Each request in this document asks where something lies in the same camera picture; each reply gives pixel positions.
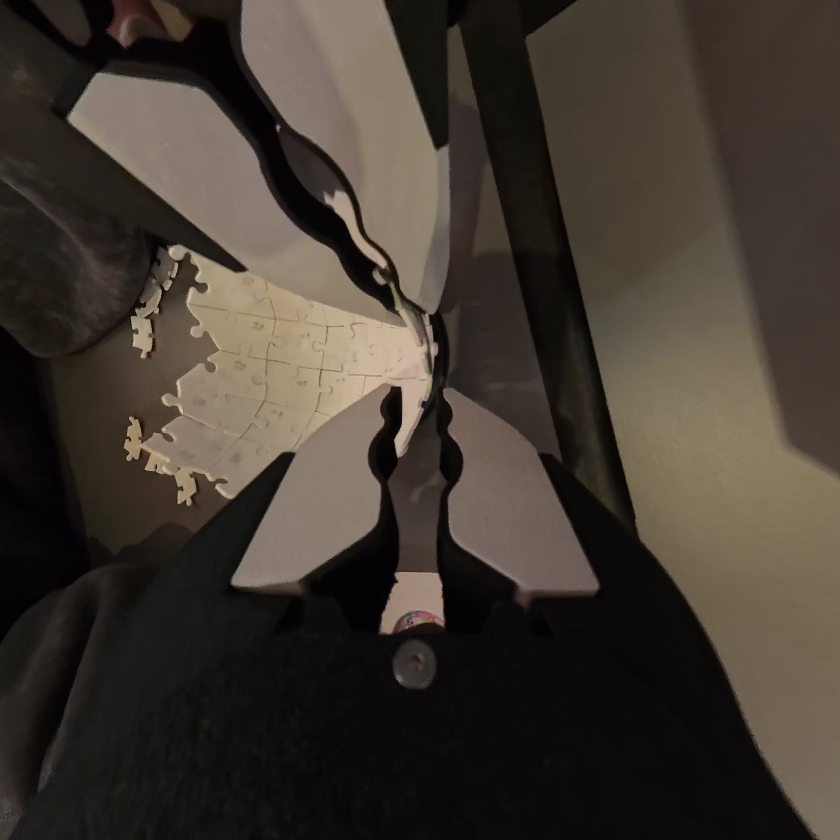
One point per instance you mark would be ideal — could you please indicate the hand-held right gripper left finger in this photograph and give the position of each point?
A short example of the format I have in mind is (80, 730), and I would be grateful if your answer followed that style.
(315, 519)

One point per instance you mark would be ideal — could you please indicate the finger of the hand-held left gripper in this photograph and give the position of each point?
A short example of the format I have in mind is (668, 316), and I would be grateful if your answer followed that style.
(184, 145)
(355, 92)

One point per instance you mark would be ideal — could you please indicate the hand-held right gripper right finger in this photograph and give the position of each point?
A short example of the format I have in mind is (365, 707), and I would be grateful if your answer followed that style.
(519, 519)

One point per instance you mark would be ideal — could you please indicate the white puzzle piece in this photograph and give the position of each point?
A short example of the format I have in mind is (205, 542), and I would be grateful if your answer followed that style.
(355, 236)

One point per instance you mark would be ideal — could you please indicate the partly built white puzzle ball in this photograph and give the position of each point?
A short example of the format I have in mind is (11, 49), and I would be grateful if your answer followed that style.
(289, 368)

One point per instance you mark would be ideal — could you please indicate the pile of loose puzzle pieces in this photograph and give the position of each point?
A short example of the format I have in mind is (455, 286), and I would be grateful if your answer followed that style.
(145, 328)

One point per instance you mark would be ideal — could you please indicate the person's left hand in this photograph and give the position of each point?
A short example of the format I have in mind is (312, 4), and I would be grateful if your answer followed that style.
(151, 20)

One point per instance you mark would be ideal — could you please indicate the printed instruction sheet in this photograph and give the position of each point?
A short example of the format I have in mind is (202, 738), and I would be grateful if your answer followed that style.
(414, 617)

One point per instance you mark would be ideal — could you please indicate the person's dark clothing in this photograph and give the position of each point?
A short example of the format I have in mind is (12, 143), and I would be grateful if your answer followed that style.
(66, 263)

